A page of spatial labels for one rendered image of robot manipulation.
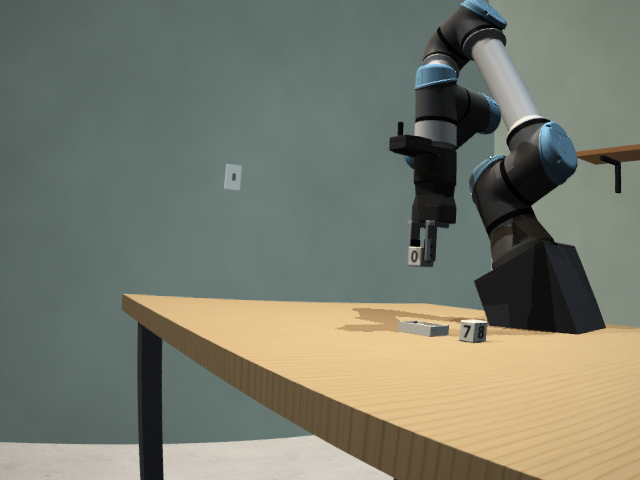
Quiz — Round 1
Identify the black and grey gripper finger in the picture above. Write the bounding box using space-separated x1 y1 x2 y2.
407 221 426 260
423 220 449 261

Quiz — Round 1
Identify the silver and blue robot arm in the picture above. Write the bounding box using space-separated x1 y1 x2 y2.
415 0 578 269

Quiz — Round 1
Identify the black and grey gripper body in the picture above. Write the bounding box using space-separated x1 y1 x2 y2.
389 120 457 224

